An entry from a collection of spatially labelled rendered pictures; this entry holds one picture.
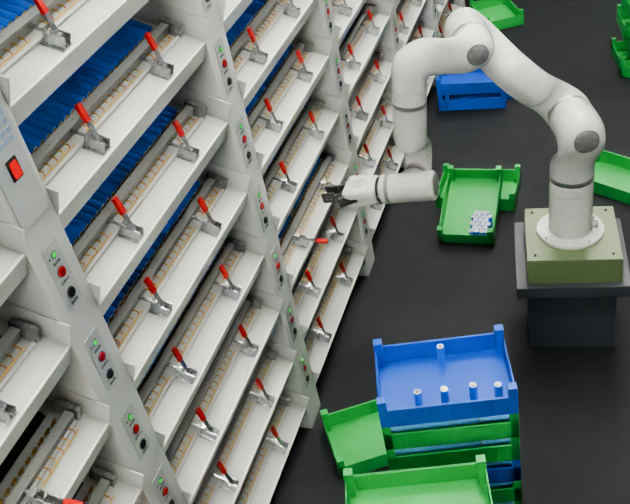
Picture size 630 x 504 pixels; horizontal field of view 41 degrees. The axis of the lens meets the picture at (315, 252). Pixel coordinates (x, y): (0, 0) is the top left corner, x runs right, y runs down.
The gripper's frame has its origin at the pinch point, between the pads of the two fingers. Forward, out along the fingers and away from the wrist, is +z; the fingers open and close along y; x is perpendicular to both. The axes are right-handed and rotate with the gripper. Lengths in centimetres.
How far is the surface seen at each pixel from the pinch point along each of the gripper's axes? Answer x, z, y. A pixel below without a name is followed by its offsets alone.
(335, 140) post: -0.8, 7.1, -29.4
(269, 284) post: -0.6, 4.7, 40.6
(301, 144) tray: -13.7, 7.1, -6.6
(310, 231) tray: 7.8, 6.8, 7.1
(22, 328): -54, 3, 113
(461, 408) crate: 12, -48, 69
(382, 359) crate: 10, -27, 57
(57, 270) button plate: -61, -4, 107
